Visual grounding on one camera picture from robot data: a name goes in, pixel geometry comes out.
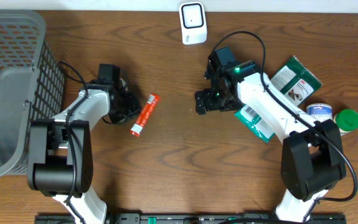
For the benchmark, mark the green lid jar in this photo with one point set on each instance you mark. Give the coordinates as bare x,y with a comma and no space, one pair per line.
347,121

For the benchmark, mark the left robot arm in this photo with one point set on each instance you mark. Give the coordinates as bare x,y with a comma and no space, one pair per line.
60,162

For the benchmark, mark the red white tube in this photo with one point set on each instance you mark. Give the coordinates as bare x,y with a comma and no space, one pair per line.
146,112

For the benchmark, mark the green 3M product package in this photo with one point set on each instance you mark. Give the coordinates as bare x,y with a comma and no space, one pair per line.
295,81

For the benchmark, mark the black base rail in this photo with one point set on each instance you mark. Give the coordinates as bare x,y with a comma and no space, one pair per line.
135,218

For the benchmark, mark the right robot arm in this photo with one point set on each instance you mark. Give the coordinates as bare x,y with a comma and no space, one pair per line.
312,159

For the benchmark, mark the white blue round container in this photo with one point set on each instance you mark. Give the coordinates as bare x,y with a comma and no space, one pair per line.
320,111

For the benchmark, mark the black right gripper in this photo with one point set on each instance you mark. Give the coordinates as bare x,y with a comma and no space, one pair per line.
210,104

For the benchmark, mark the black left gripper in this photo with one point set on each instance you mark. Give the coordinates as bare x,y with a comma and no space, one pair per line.
133,110

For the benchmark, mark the grey plastic mesh basket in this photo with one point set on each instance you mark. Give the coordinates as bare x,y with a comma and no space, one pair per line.
31,85

